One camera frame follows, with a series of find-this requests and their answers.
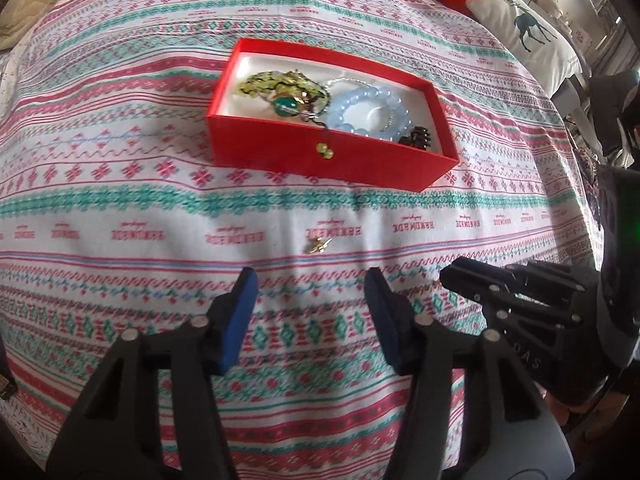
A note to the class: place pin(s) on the dark chair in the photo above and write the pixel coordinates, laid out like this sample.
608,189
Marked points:
607,110

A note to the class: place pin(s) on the beige quilted blanket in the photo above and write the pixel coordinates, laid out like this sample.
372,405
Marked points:
45,5

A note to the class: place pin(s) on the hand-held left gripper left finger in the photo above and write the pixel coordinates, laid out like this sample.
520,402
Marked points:
240,320

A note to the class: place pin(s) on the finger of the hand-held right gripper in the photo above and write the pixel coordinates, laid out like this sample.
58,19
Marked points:
480,280
520,322

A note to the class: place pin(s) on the white deer print pillow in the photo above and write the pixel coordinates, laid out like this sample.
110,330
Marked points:
530,40

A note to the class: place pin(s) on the small gold earring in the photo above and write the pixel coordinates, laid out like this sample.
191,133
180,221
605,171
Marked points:
317,246

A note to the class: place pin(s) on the patterned woven tablecloth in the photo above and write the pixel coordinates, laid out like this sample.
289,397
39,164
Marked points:
150,200

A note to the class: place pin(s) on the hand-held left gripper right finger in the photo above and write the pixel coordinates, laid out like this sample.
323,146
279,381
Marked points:
382,320

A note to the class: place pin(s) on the red cardboard box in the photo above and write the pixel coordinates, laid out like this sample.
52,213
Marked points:
320,170

